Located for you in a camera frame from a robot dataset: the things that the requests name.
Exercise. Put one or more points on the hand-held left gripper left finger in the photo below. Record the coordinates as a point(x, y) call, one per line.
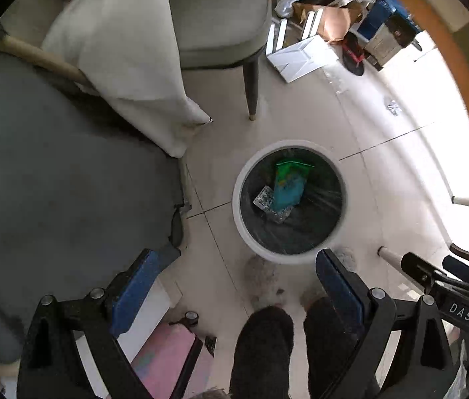
point(135, 295)

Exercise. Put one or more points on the white round trash bin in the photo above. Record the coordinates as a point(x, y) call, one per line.
point(238, 216)

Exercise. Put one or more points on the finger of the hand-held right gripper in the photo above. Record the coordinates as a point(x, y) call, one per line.
point(419, 268)
point(465, 270)

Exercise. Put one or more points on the blue and white box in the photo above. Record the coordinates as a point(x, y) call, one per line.
point(388, 29)

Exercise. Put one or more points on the person's left leg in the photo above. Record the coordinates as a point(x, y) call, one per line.
point(259, 353)

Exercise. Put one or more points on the grey-green upholstered chair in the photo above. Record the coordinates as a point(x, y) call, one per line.
point(218, 16)

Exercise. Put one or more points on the silver blister pack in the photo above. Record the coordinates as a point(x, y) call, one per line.
point(280, 215)
point(263, 197)

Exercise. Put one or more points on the round wooden table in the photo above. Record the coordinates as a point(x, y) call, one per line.
point(458, 75)

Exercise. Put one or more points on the black bin liner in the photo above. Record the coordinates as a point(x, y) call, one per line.
point(317, 224)

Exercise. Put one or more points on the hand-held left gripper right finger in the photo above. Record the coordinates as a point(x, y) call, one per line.
point(340, 291)

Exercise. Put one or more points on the green snack packet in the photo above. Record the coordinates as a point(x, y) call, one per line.
point(290, 187)

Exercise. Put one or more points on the brown cardboard box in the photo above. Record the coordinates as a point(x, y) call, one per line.
point(334, 20)

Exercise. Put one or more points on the white cloth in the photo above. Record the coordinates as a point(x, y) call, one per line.
point(126, 50)

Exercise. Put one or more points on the pink case with black frame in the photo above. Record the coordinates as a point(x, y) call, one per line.
point(164, 361)

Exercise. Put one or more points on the white framed panels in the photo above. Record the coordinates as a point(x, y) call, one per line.
point(280, 37)

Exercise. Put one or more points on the white table leg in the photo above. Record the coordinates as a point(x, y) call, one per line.
point(467, 201)
point(392, 259)

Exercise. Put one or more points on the dark grey mat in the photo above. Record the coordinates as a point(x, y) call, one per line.
point(60, 183)

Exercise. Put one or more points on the beige wooden pole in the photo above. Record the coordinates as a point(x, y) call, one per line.
point(39, 56)

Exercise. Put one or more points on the crumpled foil scrap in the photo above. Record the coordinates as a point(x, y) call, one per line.
point(394, 107)

